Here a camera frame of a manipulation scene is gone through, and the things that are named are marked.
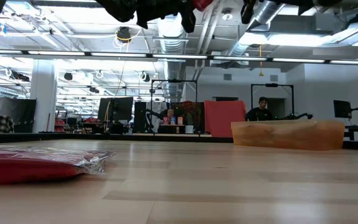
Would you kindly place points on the small blue box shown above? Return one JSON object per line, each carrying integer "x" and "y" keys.
{"x": 173, "y": 120}

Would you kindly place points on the small black monitor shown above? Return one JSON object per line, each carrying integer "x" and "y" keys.
{"x": 342, "y": 109}

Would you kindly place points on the small red box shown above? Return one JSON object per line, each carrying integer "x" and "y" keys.
{"x": 166, "y": 120}

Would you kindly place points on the dark patterned backdrop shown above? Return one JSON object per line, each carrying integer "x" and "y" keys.
{"x": 196, "y": 109}

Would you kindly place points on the round white ceiling fixture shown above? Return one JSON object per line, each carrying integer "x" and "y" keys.
{"x": 227, "y": 15}

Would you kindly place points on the person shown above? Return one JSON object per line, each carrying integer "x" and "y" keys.
{"x": 170, "y": 112}
{"x": 259, "y": 113}

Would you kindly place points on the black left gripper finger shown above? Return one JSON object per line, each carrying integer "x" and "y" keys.
{"x": 189, "y": 21}

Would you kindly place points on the black background robot arm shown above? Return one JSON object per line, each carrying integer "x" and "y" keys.
{"x": 152, "y": 119}
{"x": 294, "y": 117}

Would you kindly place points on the tall black cabinet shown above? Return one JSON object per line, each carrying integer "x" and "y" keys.
{"x": 140, "y": 116}

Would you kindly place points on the square wall vent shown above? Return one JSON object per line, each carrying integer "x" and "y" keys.
{"x": 227, "y": 77}
{"x": 274, "y": 78}

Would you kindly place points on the silver smooth ceiling duct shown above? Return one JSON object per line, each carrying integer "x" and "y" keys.
{"x": 266, "y": 12}

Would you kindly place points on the black metal rack frame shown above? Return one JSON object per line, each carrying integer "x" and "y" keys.
{"x": 272, "y": 84}
{"x": 174, "y": 81}

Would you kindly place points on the black ceiling spotlight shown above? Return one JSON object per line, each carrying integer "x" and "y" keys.
{"x": 94, "y": 90}
{"x": 68, "y": 76}
{"x": 145, "y": 77}

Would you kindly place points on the orange translucent basket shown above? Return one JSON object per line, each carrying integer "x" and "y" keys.
{"x": 287, "y": 135}

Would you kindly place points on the black partition panel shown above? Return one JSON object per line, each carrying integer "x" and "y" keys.
{"x": 17, "y": 109}

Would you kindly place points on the black computer monitor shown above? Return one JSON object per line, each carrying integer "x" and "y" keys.
{"x": 115, "y": 109}

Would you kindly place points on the red chair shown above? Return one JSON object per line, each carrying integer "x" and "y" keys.
{"x": 60, "y": 123}

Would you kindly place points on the white cup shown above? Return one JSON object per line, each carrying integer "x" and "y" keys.
{"x": 189, "y": 129}

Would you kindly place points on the black beam with light strips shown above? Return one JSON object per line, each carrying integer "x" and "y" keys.
{"x": 210, "y": 57}

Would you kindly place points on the small orange box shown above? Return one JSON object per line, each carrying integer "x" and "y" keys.
{"x": 180, "y": 120}

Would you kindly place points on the silver ribbed ceiling duct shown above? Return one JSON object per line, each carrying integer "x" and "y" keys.
{"x": 169, "y": 43}

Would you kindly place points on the black round ceiling device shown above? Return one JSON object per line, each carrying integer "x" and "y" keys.
{"x": 124, "y": 33}

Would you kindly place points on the white building column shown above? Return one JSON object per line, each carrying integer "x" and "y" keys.
{"x": 43, "y": 93}

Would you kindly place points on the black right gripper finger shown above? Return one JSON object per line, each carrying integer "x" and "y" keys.
{"x": 249, "y": 11}

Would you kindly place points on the orange red upright panel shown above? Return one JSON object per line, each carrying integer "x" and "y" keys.
{"x": 224, "y": 118}

